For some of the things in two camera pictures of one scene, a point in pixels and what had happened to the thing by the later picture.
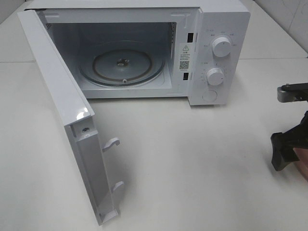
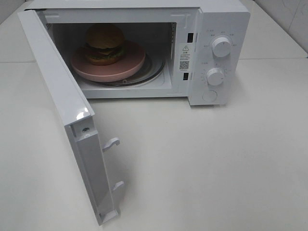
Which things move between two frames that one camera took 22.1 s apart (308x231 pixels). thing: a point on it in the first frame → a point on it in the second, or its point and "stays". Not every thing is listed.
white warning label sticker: x=185 y=57 stays
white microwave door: x=89 y=154 stays
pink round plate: x=302 y=153 → x=134 y=59
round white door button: x=210 y=96 stays
